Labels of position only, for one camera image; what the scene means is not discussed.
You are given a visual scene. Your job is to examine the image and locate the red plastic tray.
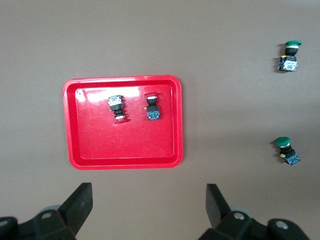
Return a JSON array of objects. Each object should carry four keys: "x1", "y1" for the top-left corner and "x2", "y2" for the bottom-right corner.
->
[{"x1": 62, "y1": 74, "x2": 184, "y2": 171}]

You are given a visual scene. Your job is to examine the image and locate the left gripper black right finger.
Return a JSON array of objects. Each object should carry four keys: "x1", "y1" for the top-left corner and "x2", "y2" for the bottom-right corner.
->
[{"x1": 198, "y1": 183, "x2": 311, "y2": 240}]

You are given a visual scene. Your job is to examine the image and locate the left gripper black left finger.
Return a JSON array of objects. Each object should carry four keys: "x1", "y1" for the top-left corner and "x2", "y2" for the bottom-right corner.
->
[{"x1": 0, "y1": 182, "x2": 93, "y2": 240}]

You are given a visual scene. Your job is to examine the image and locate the green mushroom push button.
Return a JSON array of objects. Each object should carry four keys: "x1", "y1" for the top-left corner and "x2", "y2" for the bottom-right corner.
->
[
  {"x1": 272, "y1": 136, "x2": 302, "y2": 166},
  {"x1": 277, "y1": 40, "x2": 303, "y2": 73}
]

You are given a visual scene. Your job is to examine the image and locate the red mushroom push button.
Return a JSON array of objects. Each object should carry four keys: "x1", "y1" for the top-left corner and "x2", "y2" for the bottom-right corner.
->
[
  {"x1": 144, "y1": 92, "x2": 161, "y2": 121},
  {"x1": 107, "y1": 95, "x2": 131, "y2": 125}
]

